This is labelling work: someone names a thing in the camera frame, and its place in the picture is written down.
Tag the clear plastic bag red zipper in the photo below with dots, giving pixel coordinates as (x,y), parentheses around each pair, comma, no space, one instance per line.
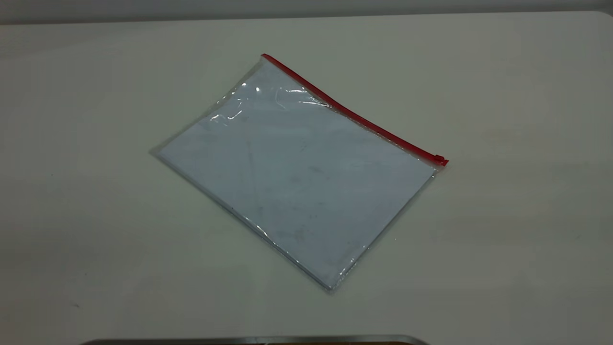
(364,122)

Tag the red zipper slider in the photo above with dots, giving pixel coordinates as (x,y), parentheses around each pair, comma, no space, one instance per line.
(439,159)

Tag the grey metal bar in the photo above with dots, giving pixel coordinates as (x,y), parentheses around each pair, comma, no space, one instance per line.
(239,341)

